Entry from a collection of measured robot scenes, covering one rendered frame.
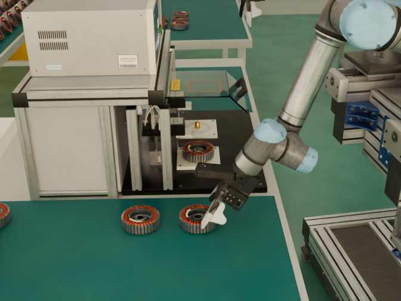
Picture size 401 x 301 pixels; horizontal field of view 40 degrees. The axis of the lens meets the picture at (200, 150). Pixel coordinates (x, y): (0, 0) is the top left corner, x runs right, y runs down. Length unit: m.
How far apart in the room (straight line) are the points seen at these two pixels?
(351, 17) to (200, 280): 0.74
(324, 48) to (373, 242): 1.26
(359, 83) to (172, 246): 0.98
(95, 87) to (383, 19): 0.82
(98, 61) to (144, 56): 0.14
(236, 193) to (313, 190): 1.80
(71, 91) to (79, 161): 0.23
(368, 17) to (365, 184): 2.14
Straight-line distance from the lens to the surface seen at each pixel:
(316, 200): 3.21
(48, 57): 1.78
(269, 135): 1.44
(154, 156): 1.91
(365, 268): 2.43
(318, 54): 1.54
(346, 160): 3.67
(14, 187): 1.95
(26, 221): 1.75
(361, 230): 2.65
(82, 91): 1.65
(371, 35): 1.39
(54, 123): 1.72
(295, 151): 1.49
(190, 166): 1.88
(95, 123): 1.69
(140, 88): 1.64
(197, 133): 2.12
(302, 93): 1.56
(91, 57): 1.75
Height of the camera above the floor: 1.69
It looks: 27 degrees down
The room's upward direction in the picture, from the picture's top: 1 degrees counter-clockwise
